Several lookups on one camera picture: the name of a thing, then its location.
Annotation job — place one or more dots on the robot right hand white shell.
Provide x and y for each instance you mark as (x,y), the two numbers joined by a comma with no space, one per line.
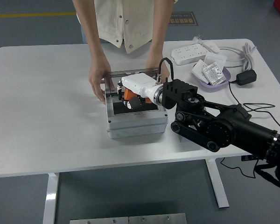
(137,81)

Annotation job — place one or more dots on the person's left hand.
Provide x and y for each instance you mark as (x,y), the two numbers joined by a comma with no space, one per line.
(155,63)

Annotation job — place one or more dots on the person's right hand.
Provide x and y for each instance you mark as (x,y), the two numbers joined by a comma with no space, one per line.
(98,77)

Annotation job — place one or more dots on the orange cylindrical battery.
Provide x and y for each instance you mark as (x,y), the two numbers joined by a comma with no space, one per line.
(128,93)

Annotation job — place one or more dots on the smoky transparent hinged lid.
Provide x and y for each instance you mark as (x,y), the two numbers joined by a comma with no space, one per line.
(114,73)

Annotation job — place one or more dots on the person's left forearm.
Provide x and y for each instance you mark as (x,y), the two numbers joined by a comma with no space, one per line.
(161,30)

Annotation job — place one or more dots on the person's right forearm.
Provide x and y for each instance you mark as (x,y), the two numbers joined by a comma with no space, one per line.
(91,30)

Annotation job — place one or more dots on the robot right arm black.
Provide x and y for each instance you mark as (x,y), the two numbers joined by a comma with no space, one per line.
(224,130)

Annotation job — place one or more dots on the grey plastic box base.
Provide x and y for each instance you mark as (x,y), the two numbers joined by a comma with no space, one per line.
(135,133)

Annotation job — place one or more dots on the white flat rectangular box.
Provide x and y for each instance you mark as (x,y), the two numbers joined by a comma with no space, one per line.
(212,47)

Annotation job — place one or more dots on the white power strip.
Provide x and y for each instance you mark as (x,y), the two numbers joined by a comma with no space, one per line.
(186,54)

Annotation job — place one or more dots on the white power plug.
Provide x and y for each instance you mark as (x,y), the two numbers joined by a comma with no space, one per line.
(198,39)

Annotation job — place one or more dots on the black floor sign yellow text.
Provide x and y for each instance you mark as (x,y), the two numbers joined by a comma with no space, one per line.
(183,21)

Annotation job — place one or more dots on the person's torso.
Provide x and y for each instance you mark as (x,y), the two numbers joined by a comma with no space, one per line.
(130,18)

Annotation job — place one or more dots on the white square socket panel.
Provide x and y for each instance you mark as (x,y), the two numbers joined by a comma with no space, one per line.
(218,58)

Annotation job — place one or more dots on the lilac plastic tray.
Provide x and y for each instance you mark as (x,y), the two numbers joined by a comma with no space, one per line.
(217,88)

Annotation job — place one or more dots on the black power adapter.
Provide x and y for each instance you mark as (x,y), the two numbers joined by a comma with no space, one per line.
(246,77)

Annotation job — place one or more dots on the white table leg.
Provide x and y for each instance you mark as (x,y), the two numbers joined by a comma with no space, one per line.
(220,191)
(50,200)

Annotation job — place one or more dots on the grey metal plate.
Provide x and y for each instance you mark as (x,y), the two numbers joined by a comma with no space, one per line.
(157,219)

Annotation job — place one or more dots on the white wall socket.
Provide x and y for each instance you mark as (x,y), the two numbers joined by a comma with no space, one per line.
(198,69)

